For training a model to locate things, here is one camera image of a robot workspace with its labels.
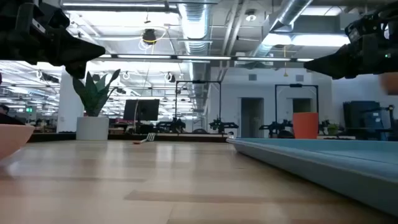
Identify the white column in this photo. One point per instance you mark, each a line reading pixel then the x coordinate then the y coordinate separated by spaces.
pixel 66 105

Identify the person's hand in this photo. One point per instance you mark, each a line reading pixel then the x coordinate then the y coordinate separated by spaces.
pixel 390 84

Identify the black background robot arm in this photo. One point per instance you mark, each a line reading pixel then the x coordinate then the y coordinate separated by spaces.
pixel 275 127
pixel 222 125
pixel 174 126

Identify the black aluminium table frame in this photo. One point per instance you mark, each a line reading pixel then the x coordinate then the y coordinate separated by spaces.
pixel 186 138

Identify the blue plastic tray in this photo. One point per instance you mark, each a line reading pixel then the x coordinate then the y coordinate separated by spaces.
pixel 342 168

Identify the silver round ceiling duct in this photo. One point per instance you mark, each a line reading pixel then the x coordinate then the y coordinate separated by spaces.
pixel 195 25
pixel 286 15

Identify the green snake plant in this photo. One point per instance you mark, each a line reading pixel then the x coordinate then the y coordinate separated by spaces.
pixel 93 99

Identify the dark blue storage cabinet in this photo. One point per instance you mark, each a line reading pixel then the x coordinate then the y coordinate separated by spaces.
pixel 357 113

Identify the long ceiling light strip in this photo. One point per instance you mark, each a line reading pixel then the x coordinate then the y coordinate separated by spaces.
pixel 202 58

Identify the orange plastic cup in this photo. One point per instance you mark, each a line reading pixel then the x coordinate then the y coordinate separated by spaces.
pixel 305 126

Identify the grey door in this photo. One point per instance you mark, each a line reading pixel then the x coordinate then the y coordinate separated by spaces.
pixel 252 118
pixel 302 105

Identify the black computer monitor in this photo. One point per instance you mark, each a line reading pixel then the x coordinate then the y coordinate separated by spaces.
pixel 146 109

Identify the black background rig frame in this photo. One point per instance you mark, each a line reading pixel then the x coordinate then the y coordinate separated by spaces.
pixel 295 85
pixel 199 81

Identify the salmon orange plate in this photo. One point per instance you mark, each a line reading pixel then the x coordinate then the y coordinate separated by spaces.
pixel 12 138

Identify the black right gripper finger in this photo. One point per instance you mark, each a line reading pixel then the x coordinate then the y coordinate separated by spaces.
pixel 335 63

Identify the white round plant pot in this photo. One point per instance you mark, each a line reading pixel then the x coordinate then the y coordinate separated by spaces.
pixel 92 128

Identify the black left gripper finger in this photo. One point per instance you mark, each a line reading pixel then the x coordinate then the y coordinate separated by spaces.
pixel 82 49
pixel 77 70

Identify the green exit sign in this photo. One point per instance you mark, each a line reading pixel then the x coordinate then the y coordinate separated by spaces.
pixel 29 109

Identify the small green potted plant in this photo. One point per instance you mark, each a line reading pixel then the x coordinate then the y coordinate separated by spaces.
pixel 333 129

